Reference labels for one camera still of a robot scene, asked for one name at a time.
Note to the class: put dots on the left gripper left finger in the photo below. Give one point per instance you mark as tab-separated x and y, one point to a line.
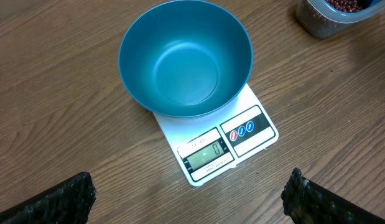
67	202

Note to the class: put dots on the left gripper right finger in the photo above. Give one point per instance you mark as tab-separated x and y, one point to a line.
307	202

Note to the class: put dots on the blue plastic measuring scoop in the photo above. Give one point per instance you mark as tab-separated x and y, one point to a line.
369	3

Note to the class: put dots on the white digital kitchen scale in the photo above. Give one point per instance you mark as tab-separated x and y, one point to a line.
207	146

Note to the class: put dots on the blue metal bowl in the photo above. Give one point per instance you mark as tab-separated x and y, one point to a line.
185	59

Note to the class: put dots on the clear plastic container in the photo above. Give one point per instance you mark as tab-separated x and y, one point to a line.
322	20

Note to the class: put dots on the red beans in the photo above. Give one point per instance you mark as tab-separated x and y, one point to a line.
350	6

